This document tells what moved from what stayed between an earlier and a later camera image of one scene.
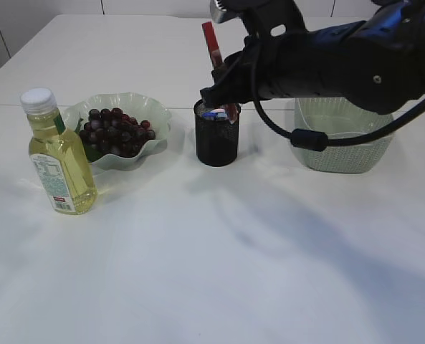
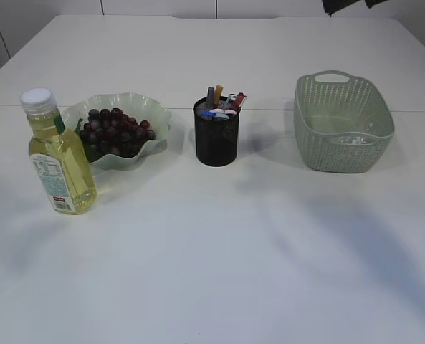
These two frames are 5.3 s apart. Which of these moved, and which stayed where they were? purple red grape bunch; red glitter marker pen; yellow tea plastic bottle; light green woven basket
Moved: red glitter marker pen
Stayed: yellow tea plastic bottle; light green woven basket; purple red grape bunch
